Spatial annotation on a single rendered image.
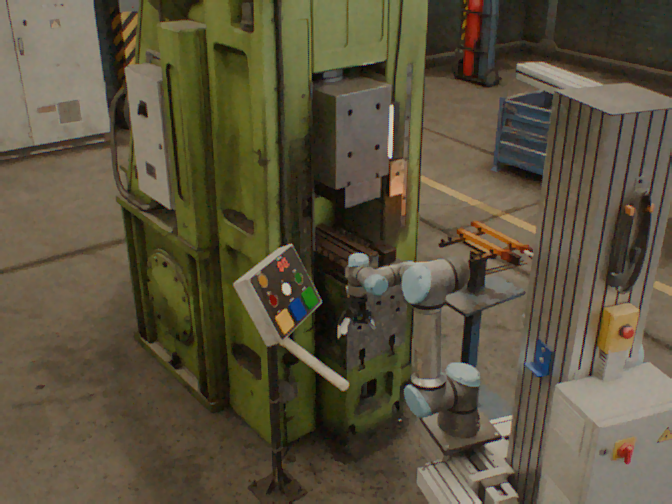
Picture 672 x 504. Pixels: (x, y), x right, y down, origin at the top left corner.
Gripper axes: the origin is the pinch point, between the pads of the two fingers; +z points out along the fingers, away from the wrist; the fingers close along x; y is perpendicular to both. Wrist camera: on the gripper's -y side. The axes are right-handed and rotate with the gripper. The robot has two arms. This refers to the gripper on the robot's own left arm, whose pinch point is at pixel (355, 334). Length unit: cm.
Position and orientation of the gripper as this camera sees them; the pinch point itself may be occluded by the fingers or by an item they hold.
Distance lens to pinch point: 302.0
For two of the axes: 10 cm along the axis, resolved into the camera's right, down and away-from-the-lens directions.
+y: 3.4, 4.2, -8.4
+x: 9.4, -1.5, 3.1
